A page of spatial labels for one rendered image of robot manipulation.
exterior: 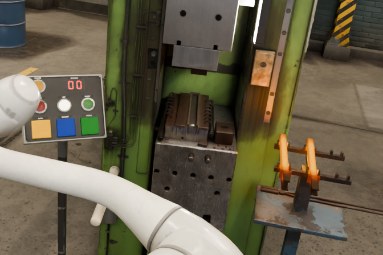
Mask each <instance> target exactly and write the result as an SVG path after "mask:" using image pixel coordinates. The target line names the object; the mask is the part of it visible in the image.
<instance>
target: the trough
mask: <svg viewBox="0 0 383 255"><path fill-rule="evenodd" d="M197 109H198V94H194V93H192V98H191V108H190V119H189V127H192V128H195V127H196V124H197ZM191 124H194V126H191Z"/></svg>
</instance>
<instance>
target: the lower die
mask: <svg viewBox="0 0 383 255"><path fill-rule="evenodd" d="M192 93H194V94H198V109H197V124H196V127H189V119H190V108H191V103H192ZM175 94H176V93H175ZM207 99H209V96H208V95H202V94H201V93H195V92H190V93H182V92H181V94H176V97H175V101H174V107H173V114H172V118H170V114H168V117H167V120H166V125H165V135H164V138H172V139H181V140H187V141H197V142H199V141H202V142H207V135H208V130H209V122H206V123H205V124H204V122H205V121H208V120H209V118H206V119H205V117H208V116H209V115H208V114H207V115H206V116H204V115H205V114H206V113H208V112H209V111H208V110H207V111H206V113H205V110H206V109H209V107H207V108H206V109H205V107H206V106H209V104H206V103H207V102H209V100H207ZM205 100H207V101H206V102H205ZM205 104H206V106H205ZM204 119H205V120H204ZM181 137H183V139H182V138H181Z"/></svg>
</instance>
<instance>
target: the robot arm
mask: <svg viewBox="0 0 383 255"><path fill-rule="evenodd" d="M40 98H41V95H40V92H39V89H38V87H37V85H36V84H35V83H34V82H33V80H32V79H30V78H29V77H27V76H25V75H21V74H17V75H12V76H9V77H5V78H4V79H1V80H0V142H2V141H3V140H4V139H5V138H7V137H8V136H9V135H10V134H12V133H14V132H16V131H17V130H19V129H20V128H21V127H22V126H23V125H24V124H26V122H27V121H28V120H29V119H30V118H31V117H32V116H33V114H34V113H35V111H36V110H37V108H38V105H39V103H40ZM0 178H4V179H8V180H12V181H15V182H20V183H24V184H28V185H31V186H35V187H40V188H44V189H47V190H51V191H56V192H60V193H63V194H67V195H72V196H76V197H79V198H83V199H87V200H90V201H93V202H95V203H98V204H101V205H103V206H105V207H106V208H108V209H110V210H111V211H112V212H113V213H115V214H116V215H117V216H118V217H119V218H120V219H121V220H122V221H123V222H124V223H125V225H126V226H127V227H128V228H129V229H130V230H131V231H132V232H133V233H134V235H135V236H136V237H137V238H138V239H139V241H140V242H141V243H142V244H143V246H144V247H145V248H146V250H147V251H149V252H150V253H149V254H148V255H243V254H242V252H241V251H240V250H239V249H238V248H237V247H236V246H235V245H234V244H233V243H232V241H231V240H229V239H228V238H227V237H226V236H225V235H224V234H223V233H221V232H220V231H219V230H217V229H216V228H214V227H213V226H212V225H211V224H209V223H208V222H207V221H205V220H204V219H203V218H201V217H199V216H197V215H195V214H193V213H191V212H189V211H188V210H186V209H184V208H182V207H181V206H179V205H178V204H175V203H172V202H170V201H168V200H166V199H164V198H161V197H159V196H157V195H155V194H153V193H151V192H149V191H147V190H145V189H143V188H141V187H140V186H138V185H136V184H134V183H132V182H130V181H128V180H125V179H123V178H121V177H119V176H116V175H113V174H110V173H108V172H105V171H101V170H97V169H95V168H90V167H86V166H81V165H78V164H72V163H67V162H62V161H57V160H54V159H49V158H44V157H39V156H35V155H30V154H25V153H20V152H17V151H12V150H9V149H5V148H2V147H0Z"/></svg>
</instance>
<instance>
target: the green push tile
mask: <svg viewBox="0 0 383 255"><path fill-rule="evenodd" d="M80 124H81V133H82V135H93V134H99V122H98V117H85V118H80Z"/></svg>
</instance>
